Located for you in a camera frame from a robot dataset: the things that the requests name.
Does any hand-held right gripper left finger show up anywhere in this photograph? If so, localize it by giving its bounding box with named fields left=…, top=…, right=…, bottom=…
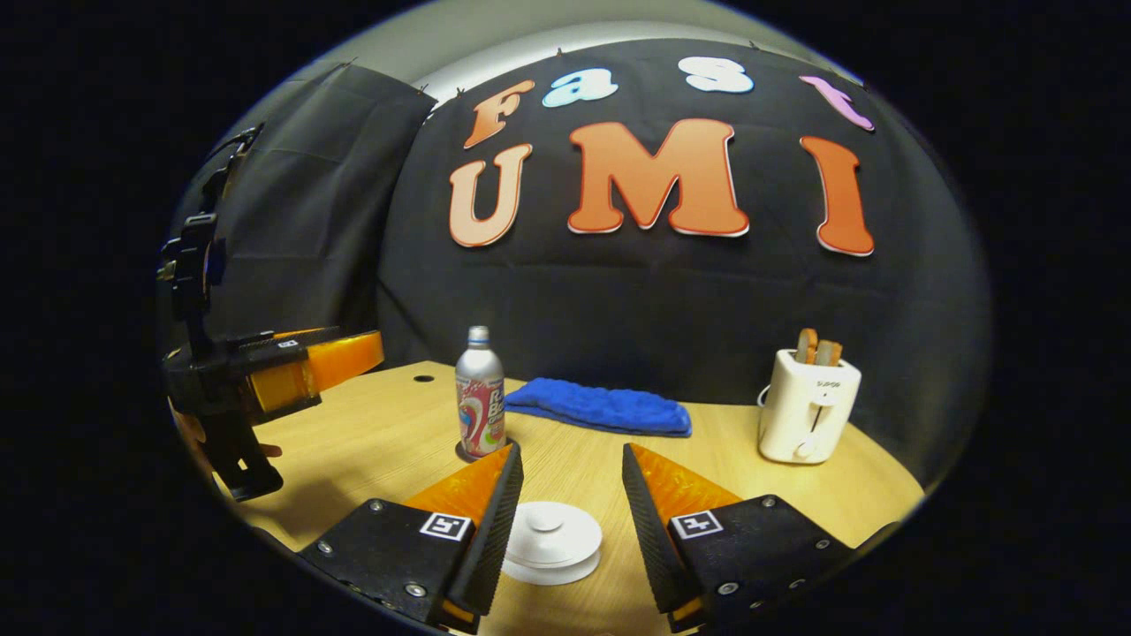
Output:
left=299, top=442, right=524, bottom=635

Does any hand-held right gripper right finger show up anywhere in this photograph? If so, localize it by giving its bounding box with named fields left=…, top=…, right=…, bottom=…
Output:
left=621, top=443, right=902, bottom=635

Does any white teacup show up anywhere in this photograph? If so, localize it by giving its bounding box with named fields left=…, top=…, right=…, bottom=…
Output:
left=506, top=508, right=604, bottom=569

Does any dark round coaster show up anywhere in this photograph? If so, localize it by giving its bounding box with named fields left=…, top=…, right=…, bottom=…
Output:
left=454, top=437, right=518, bottom=465

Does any silver water bottle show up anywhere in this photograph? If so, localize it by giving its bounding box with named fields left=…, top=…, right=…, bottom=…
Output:
left=454, top=326, right=507, bottom=460

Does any white saucer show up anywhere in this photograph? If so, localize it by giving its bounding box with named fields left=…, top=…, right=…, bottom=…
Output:
left=501, top=552, right=603, bottom=587

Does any blue towel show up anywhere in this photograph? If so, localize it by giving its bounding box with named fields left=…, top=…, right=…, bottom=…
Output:
left=505, top=377, right=693, bottom=438

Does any white toaster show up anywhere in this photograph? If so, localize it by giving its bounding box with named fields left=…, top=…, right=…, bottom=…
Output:
left=757, top=348, right=862, bottom=466

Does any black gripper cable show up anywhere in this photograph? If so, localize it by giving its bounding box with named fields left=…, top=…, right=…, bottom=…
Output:
left=208, top=124, right=266, bottom=178

